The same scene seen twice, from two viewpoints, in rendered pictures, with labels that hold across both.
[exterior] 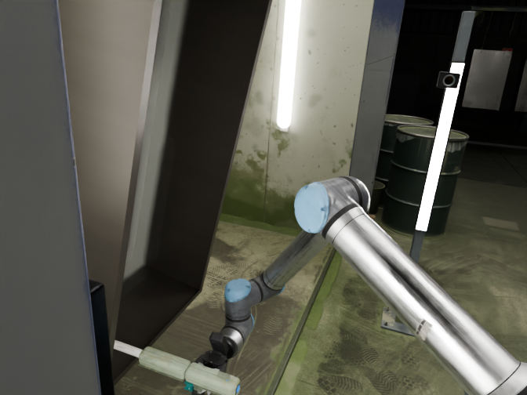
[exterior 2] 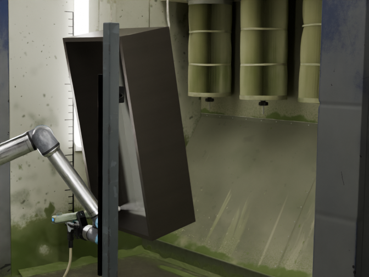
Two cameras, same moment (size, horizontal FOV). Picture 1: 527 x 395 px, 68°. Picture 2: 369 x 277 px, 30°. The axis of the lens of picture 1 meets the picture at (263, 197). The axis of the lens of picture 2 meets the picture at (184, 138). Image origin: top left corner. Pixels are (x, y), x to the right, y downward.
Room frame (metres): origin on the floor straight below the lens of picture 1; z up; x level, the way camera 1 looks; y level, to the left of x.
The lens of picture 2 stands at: (3.54, -3.08, 1.47)
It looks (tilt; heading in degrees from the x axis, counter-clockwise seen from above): 6 degrees down; 120
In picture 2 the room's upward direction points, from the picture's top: 1 degrees clockwise
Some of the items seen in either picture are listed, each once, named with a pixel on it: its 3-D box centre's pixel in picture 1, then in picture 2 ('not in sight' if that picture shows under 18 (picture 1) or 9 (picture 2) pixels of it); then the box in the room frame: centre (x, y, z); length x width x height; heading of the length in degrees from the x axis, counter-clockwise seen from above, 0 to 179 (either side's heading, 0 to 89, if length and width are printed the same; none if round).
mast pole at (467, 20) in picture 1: (429, 189); (110, 225); (1.88, -0.84, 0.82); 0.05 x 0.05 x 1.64; 71
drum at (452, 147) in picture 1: (421, 180); not in sight; (3.32, -1.39, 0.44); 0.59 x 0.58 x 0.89; 175
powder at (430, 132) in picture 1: (431, 133); not in sight; (3.32, -1.39, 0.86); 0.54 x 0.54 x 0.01
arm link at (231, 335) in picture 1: (227, 343); (90, 232); (1.06, 0.09, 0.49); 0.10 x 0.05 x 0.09; 72
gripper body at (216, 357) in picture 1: (216, 360); (82, 231); (0.98, 0.11, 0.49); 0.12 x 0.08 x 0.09; 162
